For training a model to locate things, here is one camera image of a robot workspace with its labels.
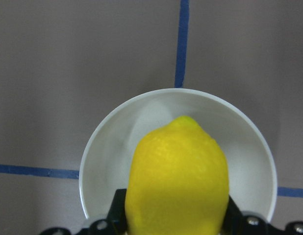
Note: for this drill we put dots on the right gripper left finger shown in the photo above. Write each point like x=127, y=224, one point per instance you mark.
x=114, y=223

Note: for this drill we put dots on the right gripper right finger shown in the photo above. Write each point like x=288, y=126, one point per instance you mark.
x=239, y=223

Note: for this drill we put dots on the white bowl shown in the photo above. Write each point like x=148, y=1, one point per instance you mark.
x=108, y=154

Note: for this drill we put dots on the yellow lemon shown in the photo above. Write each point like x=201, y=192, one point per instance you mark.
x=178, y=182

